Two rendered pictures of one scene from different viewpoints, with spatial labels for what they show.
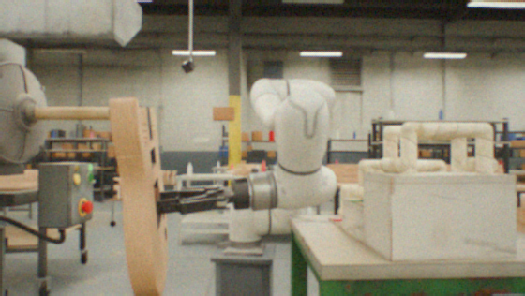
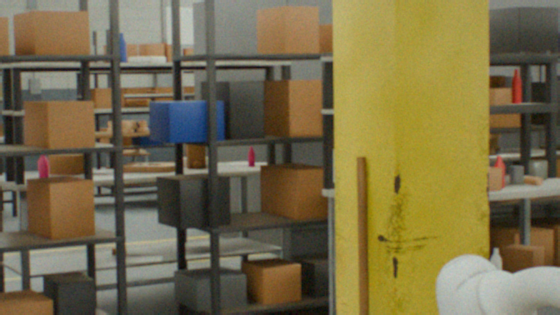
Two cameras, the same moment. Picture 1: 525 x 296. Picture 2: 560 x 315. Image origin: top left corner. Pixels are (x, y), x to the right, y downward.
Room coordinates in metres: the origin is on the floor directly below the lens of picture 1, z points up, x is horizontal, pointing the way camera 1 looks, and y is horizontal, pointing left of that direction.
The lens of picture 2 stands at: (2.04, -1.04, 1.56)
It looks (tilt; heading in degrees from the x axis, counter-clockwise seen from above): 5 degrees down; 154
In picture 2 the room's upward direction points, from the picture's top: 1 degrees counter-clockwise
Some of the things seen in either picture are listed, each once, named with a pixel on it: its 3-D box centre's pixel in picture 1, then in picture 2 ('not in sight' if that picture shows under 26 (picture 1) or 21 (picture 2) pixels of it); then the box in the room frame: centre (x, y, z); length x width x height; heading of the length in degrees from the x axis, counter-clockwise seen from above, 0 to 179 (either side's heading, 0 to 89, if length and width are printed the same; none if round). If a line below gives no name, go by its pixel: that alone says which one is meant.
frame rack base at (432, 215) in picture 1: (434, 212); not in sight; (0.75, -0.39, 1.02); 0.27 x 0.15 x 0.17; 95
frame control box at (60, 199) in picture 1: (41, 203); not in sight; (1.08, 0.71, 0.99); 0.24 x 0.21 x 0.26; 92
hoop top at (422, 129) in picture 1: (446, 129); not in sight; (0.71, -0.39, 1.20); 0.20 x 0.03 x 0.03; 94
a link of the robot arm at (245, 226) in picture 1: (247, 214); not in sight; (1.61, 0.06, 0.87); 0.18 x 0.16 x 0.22; 99
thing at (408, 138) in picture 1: (408, 152); not in sight; (0.70, -0.31, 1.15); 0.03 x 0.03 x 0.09
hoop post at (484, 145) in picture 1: (484, 152); not in sight; (0.71, -0.48, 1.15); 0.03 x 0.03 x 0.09
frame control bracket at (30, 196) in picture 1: (29, 196); not in sight; (1.03, 0.71, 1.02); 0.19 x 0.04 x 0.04; 2
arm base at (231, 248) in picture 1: (241, 244); not in sight; (1.61, 0.09, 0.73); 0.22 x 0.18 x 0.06; 84
